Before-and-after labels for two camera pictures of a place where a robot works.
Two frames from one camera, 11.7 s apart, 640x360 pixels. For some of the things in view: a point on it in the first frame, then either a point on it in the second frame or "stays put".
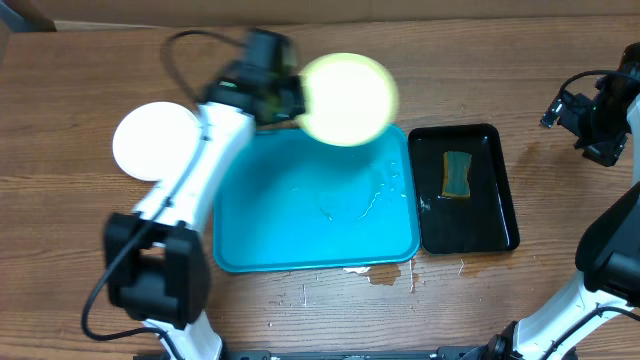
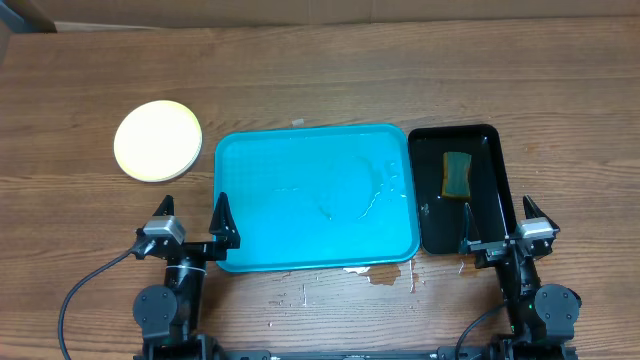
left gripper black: x=295 y=106 to x=217 y=252
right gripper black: x=572 y=125 to x=489 y=250
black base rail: x=443 y=353 stays put
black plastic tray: x=464 y=195 stays put
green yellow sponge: x=456 y=166 stays put
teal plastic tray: x=282 y=200 stays put
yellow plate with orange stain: x=351 y=99 to x=158 y=141
